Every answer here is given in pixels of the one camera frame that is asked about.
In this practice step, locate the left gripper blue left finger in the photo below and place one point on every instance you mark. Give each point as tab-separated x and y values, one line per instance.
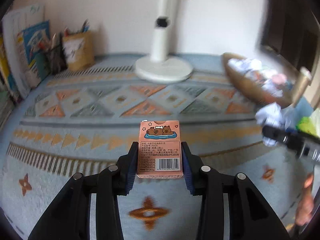
127	166

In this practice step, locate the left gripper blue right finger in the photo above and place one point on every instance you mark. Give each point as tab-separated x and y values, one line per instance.
192	170

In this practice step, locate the orange capybara card box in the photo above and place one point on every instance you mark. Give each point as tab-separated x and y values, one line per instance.
159	150

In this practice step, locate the dango plush skewer toy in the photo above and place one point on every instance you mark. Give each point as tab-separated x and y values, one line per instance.
279	79

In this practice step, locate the large paper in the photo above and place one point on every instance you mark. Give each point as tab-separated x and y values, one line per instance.
245	65

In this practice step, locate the person's right hand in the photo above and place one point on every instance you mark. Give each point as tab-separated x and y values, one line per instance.
305	206

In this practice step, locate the green wet wipes pack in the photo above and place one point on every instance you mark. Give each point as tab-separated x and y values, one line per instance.
311	124

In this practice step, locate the gold monitor stand pole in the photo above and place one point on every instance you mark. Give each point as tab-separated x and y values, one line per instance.
300	86

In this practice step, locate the amber ribbed glass bowl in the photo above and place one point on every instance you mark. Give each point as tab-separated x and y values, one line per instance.
249	88

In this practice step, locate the white desk lamp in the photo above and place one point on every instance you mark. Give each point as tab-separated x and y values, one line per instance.
159	66

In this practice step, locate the black mesh pen cup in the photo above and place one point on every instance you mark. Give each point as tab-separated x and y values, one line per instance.
56	60

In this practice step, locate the black monitor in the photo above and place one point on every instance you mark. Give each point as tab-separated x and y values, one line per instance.
291	32

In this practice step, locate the kraft paper pen holder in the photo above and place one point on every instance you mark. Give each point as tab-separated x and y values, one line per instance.
78	51

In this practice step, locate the green flat book stack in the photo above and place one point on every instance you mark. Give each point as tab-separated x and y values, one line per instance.
6	107

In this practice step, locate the yellow upright books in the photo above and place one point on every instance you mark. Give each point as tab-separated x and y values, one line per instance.
7	75

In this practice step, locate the blue upright workbook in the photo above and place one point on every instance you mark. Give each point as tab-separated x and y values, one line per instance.
32	44

